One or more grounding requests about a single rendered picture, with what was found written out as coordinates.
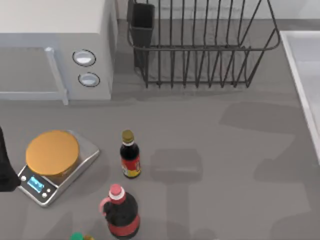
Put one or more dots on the pale microwave oven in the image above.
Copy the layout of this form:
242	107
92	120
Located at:
50	37

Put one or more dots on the small microwave knob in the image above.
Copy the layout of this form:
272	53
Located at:
89	79

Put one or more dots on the silver kitchen scale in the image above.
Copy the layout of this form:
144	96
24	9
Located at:
53	160

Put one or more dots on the large microwave knob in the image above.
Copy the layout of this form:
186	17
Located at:
84	58

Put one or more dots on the dark jug with pink cap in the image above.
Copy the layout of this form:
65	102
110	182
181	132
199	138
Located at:
122	215

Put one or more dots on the black cutlery holder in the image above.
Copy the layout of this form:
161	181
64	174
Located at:
142	27

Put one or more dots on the dark bottle with gold cap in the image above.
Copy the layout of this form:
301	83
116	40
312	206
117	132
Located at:
130	157

